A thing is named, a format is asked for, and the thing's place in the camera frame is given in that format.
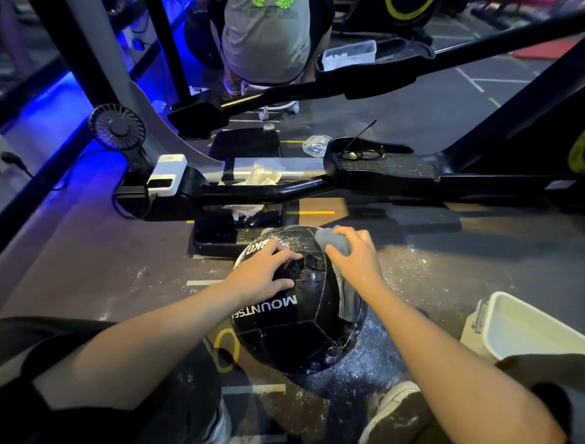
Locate person's right hand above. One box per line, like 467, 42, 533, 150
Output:
324, 226, 390, 301

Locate black eyeglasses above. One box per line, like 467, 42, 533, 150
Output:
339, 119, 385, 162

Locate grey cleaning cloth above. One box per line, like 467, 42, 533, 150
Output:
314, 225, 363, 323

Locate person's white shoe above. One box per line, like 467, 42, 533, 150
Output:
201, 397, 233, 444
358, 381, 422, 444

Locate small clear plastic case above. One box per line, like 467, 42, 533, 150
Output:
301, 134, 333, 159

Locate crumpled clear plastic wrap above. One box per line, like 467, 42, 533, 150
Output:
243, 159, 287, 186

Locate red floor mat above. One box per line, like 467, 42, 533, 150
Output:
511, 38, 582, 61

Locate black medicine ball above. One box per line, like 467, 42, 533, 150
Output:
229, 224, 369, 377

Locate black handheld fan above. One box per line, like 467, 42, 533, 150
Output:
88, 103, 154, 177

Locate person's left forearm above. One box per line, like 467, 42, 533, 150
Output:
31, 283, 250, 412

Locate white stool wheeled base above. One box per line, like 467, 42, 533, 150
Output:
241, 82, 301, 122

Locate person's left hand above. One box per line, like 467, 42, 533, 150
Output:
226, 238, 304, 313

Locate white plastic bin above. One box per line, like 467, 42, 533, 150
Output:
459, 291, 585, 367

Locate white power bank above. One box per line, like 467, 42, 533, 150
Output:
146, 154, 188, 198

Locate black foot platform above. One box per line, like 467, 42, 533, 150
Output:
191, 205, 289, 258
208, 127, 283, 161

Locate black power plug cable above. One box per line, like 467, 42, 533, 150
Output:
0, 150, 35, 180

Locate grey machine column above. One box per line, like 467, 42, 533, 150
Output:
68, 0, 224, 171

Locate person's right forearm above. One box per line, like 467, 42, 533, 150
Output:
365, 285, 568, 444

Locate person's black trousers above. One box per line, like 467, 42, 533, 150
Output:
137, 343, 440, 444

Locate clear plastic storage box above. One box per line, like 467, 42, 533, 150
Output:
322, 39, 378, 72

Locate crumpled white tissue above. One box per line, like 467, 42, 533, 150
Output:
221, 203, 267, 222

